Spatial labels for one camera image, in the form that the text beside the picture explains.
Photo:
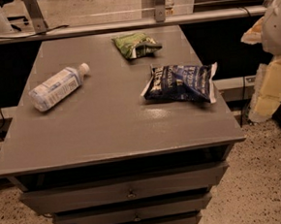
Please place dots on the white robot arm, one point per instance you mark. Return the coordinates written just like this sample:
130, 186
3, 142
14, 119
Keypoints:
267, 30

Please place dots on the blue chip bag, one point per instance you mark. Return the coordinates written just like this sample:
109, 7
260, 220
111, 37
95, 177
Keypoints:
182, 83

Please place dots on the green chip bag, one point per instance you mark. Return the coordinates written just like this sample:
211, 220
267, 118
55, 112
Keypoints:
135, 45

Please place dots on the grey drawer cabinet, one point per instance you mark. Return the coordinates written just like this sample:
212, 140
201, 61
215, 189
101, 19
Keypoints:
105, 129

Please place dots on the top grey drawer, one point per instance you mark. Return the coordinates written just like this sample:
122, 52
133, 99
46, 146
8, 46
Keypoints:
123, 189

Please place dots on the clear plastic water bottle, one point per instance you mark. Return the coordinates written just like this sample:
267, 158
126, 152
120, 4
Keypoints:
46, 95

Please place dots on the middle grey drawer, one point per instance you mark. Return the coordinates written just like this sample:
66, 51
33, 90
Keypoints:
138, 211

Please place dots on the yellow foam block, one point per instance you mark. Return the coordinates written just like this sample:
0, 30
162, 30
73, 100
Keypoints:
267, 96

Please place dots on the grey metal railing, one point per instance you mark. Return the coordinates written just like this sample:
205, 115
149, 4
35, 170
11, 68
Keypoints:
64, 31

